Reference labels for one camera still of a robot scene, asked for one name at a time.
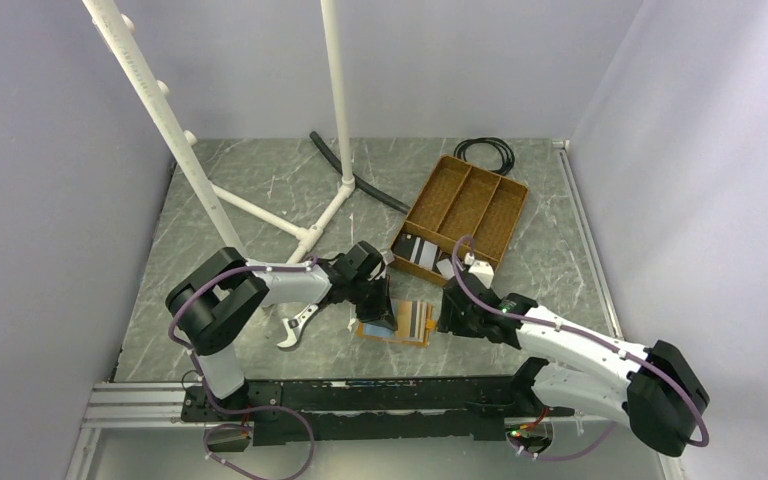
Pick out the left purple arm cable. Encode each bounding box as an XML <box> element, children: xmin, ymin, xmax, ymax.
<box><xmin>169</xmin><ymin>254</ymin><xmax>319</xmax><ymax>480</ymax></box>

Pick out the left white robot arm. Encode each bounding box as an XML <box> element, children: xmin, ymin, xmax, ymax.
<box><xmin>165</xmin><ymin>241</ymin><xmax>398</xmax><ymax>420</ymax></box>

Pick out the black rubber hose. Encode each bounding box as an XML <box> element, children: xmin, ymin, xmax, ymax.
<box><xmin>309</xmin><ymin>131</ymin><xmax>413</xmax><ymax>216</ymax></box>

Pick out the black vip card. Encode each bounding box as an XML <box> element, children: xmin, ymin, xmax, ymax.
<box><xmin>416</xmin><ymin>239</ymin><xmax>439</xmax><ymax>270</ymax></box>
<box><xmin>391</xmin><ymin>232</ymin><xmax>424</xmax><ymax>264</ymax></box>

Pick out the brown woven divided tray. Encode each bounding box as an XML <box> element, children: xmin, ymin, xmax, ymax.
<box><xmin>390</xmin><ymin>156</ymin><xmax>529</xmax><ymax>286</ymax></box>

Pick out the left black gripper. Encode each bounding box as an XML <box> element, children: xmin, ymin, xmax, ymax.
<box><xmin>347</xmin><ymin>273</ymin><xmax>396</xmax><ymax>330</ymax></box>

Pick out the red handled adjustable wrench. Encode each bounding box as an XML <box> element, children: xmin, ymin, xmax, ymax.
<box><xmin>276</xmin><ymin>304</ymin><xmax>320</xmax><ymax>350</ymax></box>

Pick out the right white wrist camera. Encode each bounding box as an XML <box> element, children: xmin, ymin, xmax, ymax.
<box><xmin>464</xmin><ymin>253</ymin><xmax>495</xmax><ymax>289</ymax></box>

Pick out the coiled black cable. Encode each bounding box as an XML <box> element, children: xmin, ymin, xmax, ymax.
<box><xmin>453</xmin><ymin>137</ymin><xmax>516</xmax><ymax>176</ymax></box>

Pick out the white PVC pipe frame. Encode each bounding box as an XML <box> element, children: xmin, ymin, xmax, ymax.
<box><xmin>83</xmin><ymin>0</ymin><xmax>359</xmax><ymax>262</ymax></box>

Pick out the aluminium extrusion rail frame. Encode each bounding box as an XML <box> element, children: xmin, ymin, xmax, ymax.
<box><xmin>68</xmin><ymin>142</ymin><xmax>622</xmax><ymax>479</ymax></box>

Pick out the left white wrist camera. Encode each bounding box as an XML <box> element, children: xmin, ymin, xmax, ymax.
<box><xmin>379</xmin><ymin>249</ymin><xmax>395</xmax><ymax>266</ymax></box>

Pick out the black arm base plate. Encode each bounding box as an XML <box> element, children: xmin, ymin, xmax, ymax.
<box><xmin>181</xmin><ymin>357</ymin><xmax>572</xmax><ymax>446</ymax></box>

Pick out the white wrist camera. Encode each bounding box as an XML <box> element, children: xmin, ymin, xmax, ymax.
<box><xmin>464</xmin><ymin>253</ymin><xmax>495</xmax><ymax>289</ymax></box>
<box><xmin>379</xmin><ymin>249</ymin><xmax>395</xmax><ymax>266</ymax></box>

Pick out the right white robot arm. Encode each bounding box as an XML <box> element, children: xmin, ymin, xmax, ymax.
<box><xmin>440</xmin><ymin>272</ymin><xmax>710</xmax><ymax>457</ymax></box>

